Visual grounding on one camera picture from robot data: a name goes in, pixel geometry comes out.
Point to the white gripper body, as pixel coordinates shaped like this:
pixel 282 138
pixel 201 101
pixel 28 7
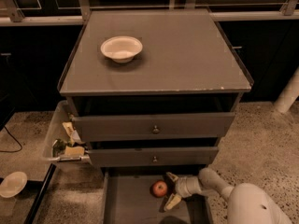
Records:
pixel 182 187

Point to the red apple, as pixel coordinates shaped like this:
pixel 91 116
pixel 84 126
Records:
pixel 159 189

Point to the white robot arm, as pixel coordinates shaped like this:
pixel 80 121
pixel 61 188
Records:
pixel 246 203

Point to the bottom grey drawer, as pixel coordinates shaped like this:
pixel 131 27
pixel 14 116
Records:
pixel 129 199

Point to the grey drawer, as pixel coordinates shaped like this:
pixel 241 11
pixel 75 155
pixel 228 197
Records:
pixel 147 127
pixel 129 199
pixel 158 156

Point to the middle grey drawer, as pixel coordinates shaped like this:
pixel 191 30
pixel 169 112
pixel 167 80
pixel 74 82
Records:
pixel 158 156

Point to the top grey drawer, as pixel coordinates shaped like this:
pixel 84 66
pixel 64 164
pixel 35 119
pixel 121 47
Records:
pixel 147 127

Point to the grey drawer cabinet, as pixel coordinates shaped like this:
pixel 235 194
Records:
pixel 186 66

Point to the white bowl on counter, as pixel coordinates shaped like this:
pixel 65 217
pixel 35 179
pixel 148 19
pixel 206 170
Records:
pixel 121 49

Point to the yellow sponge in bin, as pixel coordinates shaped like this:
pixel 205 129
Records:
pixel 74 151

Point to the clear plastic bin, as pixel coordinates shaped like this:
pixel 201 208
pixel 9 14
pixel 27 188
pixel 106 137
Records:
pixel 55 132

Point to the cream wrapper in bin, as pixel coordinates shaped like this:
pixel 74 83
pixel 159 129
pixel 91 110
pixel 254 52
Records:
pixel 71 132

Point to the green item in bin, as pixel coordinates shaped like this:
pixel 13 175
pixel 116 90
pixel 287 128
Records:
pixel 59 146

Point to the white post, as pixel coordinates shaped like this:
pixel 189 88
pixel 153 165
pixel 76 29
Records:
pixel 289 95

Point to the metal railing frame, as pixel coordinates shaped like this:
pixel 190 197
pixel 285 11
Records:
pixel 79 11

